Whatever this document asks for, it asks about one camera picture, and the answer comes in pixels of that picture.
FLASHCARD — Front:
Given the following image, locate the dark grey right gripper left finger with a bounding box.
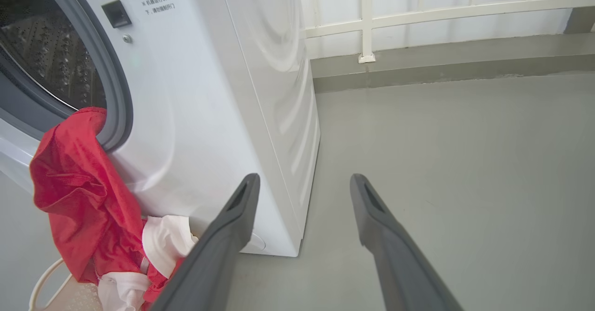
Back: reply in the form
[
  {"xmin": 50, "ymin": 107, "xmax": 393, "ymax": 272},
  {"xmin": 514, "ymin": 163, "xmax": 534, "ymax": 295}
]
[{"xmin": 151, "ymin": 172, "xmax": 261, "ymax": 311}]

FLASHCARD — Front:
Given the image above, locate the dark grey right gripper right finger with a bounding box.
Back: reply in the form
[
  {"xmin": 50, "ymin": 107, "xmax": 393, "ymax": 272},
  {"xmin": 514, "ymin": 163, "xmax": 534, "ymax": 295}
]
[{"xmin": 349, "ymin": 173, "xmax": 466, "ymax": 311}]

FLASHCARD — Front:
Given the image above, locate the red and white garment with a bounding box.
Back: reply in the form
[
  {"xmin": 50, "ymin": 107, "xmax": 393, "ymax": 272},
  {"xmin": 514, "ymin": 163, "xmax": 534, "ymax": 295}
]
[{"xmin": 29, "ymin": 106, "xmax": 201, "ymax": 311}]

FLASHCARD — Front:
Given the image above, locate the white front-load washing machine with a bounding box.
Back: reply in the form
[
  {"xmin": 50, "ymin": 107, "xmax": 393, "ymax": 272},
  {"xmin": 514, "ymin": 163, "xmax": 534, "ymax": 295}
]
[{"xmin": 0, "ymin": 0, "xmax": 322, "ymax": 258}]

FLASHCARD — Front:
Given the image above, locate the cream laundry basket brown rim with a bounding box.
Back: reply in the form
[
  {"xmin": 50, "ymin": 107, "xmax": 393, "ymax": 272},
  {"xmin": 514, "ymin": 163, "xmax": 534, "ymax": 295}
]
[{"xmin": 28, "ymin": 257, "xmax": 104, "ymax": 311}]

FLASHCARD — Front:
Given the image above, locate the black door latch socket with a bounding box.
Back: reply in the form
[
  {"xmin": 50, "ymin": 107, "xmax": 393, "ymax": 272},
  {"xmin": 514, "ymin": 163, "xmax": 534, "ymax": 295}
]
[{"xmin": 101, "ymin": 0, "xmax": 132, "ymax": 29}]

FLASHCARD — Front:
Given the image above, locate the white metal railing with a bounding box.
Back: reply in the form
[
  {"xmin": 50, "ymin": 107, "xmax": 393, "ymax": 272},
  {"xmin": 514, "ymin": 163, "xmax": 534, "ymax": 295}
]
[{"xmin": 304, "ymin": 0, "xmax": 595, "ymax": 64}]

